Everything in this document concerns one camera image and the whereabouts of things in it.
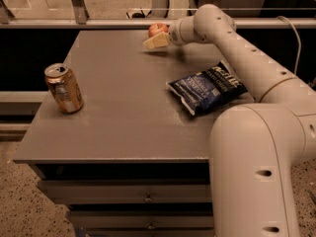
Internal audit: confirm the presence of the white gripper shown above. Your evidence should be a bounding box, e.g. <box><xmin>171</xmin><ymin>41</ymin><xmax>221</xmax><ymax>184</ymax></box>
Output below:
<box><xmin>143</xmin><ymin>16</ymin><xmax>201</xmax><ymax>49</ymax></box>

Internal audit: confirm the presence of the red apple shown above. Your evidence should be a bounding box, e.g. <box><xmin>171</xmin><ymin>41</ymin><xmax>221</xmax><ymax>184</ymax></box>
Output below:
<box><xmin>148</xmin><ymin>23</ymin><xmax>169</xmax><ymax>38</ymax></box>

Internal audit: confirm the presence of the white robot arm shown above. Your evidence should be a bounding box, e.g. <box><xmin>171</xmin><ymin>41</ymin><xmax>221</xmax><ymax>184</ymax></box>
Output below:
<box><xmin>144</xmin><ymin>5</ymin><xmax>316</xmax><ymax>237</ymax></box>

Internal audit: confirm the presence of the blue chip bag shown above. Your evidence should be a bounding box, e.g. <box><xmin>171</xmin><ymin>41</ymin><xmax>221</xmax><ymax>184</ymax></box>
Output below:
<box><xmin>168</xmin><ymin>60</ymin><xmax>247</xmax><ymax>117</ymax></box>

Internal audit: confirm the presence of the gold soda can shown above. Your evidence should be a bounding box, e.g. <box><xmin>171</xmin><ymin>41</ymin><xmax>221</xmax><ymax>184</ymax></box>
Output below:
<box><xmin>44</xmin><ymin>63</ymin><xmax>84</xmax><ymax>114</ymax></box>

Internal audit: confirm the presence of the gray drawer cabinet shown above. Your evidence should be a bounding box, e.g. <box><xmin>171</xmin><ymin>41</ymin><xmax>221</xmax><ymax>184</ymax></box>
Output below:
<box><xmin>13</xmin><ymin>29</ymin><xmax>255</xmax><ymax>237</ymax></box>

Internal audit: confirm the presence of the metal glass railing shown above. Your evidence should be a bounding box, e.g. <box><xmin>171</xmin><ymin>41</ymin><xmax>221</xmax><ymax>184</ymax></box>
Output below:
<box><xmin>0</xmin><ymin>0</ymin><xmax>316</xmax><ymax>29</ymax></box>

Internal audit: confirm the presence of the upper gray drawer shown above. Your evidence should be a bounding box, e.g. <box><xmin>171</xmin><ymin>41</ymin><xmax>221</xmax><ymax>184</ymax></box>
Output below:
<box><xmin>38</xmin><ymin>180</ymin><xmax>212</xmax><ymax>204</ymax></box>

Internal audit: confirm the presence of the gray drawer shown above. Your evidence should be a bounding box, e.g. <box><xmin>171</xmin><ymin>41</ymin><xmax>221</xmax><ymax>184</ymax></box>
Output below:
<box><xmin>38</xmin><ymin>180</ymin><xmax>212</xmax><ymax>204</ymax></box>
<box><xmin>67</xmin><ymin>211</ymin><xmax>214</xmax><ymax>230</ymax></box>

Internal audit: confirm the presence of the lower gray drawer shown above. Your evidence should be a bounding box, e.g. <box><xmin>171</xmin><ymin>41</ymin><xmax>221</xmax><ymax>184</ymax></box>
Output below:
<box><xmin>67</xmin><ymin>211</ymin><xmax>214</xmax><ymax>230</ymax></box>

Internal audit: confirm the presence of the white cable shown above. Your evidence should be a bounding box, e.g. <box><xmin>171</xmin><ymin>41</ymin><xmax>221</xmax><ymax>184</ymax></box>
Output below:
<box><xmin>276</xmin><ymin>15</ymin><xmax>302</xmax><ymax>77</ymax></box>

